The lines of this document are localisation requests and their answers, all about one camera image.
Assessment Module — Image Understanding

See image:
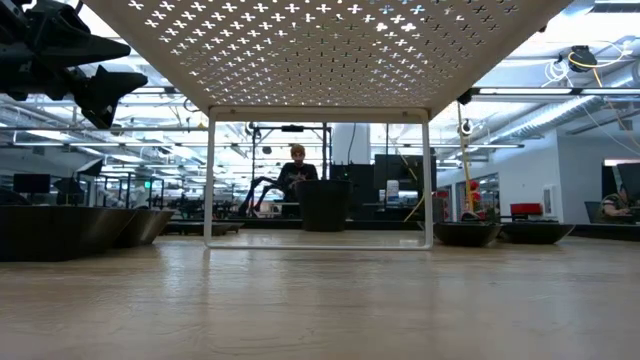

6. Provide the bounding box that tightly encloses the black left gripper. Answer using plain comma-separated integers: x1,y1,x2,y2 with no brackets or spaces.
0,0,150,130

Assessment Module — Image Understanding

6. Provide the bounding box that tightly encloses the black wavy square mini plate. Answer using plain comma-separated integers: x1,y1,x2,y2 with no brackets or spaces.
0,205,137,263
113,208,176,248

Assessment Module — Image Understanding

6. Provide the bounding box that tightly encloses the black leaf-shaped mini plate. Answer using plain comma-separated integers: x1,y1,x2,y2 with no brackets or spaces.
432,221,503,248
501,221,576,246

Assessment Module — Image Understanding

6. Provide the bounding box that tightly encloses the black computer monitor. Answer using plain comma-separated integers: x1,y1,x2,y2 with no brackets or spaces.
12,173,51,195
601,159,640,217

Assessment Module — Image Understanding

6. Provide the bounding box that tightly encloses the white perforated metal shelf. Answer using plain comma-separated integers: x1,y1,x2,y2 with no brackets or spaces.
82,0,574,251

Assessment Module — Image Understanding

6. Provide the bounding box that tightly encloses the person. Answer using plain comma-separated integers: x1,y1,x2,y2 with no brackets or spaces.
594,183,639,225
276,143,320,204

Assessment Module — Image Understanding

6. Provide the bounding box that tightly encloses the black cabinet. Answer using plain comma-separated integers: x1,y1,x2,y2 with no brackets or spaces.
329,153,438,222

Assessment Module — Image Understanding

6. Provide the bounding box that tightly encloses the red storage box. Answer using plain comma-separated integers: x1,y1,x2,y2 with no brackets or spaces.
509,202,544,217

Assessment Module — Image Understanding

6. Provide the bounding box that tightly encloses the black background rig frame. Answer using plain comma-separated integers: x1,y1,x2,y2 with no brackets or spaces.
249,123,334,221

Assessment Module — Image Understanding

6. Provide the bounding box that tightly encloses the yellow hanging cable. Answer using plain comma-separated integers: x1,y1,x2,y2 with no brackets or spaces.
455,99,475,216

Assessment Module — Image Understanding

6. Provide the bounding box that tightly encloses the black ceiling cable reel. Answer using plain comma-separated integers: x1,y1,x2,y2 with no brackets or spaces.
557,44,599,74

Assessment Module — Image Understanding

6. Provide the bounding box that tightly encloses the black aluminium table frame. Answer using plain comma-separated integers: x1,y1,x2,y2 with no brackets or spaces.
164,217,640,242

